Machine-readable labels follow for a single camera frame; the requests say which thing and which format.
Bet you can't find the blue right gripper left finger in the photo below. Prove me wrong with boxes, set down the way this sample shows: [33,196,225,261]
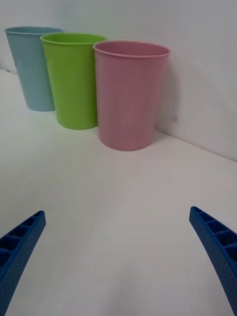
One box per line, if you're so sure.
[0,210,47,316]

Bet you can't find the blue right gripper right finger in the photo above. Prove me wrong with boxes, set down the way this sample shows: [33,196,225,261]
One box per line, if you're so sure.
[189,206,237,316]

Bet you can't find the pink plastic bin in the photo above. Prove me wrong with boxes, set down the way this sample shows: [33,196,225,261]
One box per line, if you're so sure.
[92,40,171,152]

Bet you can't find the green plastic bin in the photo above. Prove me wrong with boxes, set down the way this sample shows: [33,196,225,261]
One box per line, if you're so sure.
[39,33,108,130]

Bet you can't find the pale blue plastic bin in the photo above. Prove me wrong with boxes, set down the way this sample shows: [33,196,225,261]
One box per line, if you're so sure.
[3,26,65,112]

